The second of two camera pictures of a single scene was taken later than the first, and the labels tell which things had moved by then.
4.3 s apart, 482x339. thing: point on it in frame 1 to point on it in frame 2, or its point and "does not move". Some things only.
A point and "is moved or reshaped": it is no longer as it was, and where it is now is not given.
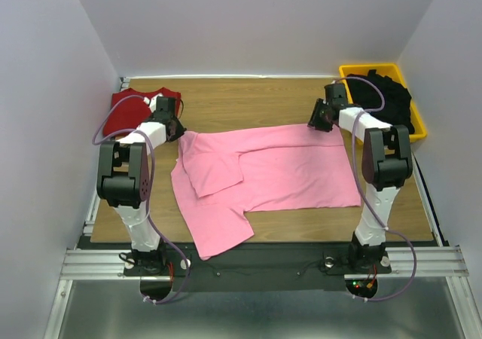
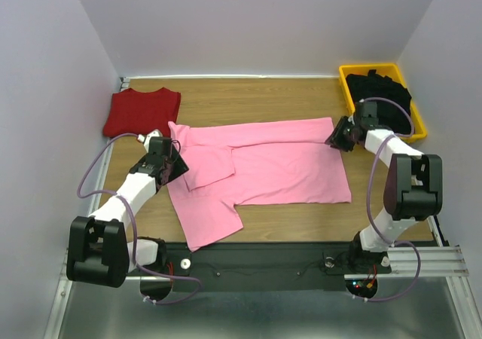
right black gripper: (315, 120) to (335, 139)
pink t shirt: (220, 175) is moved or reshaped
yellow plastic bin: (394, 71) does not move
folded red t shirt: (129, 109) does not move
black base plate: (257, 267) does not move
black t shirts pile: (397, 110) does not move
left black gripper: (179, 131) to (180, 166)
